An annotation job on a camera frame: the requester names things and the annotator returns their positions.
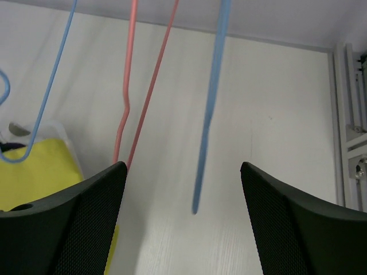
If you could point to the olive yellow trousers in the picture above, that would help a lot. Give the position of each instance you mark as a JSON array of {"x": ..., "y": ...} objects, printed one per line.
[{"x": 49, "y": 169}]

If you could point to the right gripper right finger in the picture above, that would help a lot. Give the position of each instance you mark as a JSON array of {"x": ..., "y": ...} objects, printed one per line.
[{"x": 298, "y": 233}]

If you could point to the aluminium frame right struts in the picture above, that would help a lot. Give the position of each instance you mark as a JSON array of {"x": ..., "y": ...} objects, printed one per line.
[{"x": 347, "y": 72}]

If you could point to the purple camouflage trousers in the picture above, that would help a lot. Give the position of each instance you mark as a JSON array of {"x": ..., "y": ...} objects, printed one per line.
[{"x": 10, "y": 146}]

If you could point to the white plastic basket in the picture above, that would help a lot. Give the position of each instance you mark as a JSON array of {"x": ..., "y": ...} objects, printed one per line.
[{"x": 49, "y": 129}]

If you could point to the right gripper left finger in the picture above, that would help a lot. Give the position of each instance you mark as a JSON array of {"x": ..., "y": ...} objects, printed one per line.
[{"x": 68, "y": 232}]

